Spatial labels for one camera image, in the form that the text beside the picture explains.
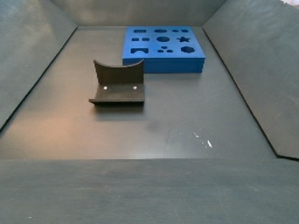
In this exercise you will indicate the blue shape sorter block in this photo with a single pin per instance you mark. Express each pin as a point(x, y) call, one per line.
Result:
point(168, 48)

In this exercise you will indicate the black curved holder bracket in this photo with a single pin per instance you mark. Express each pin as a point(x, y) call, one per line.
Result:
point(120, 83)

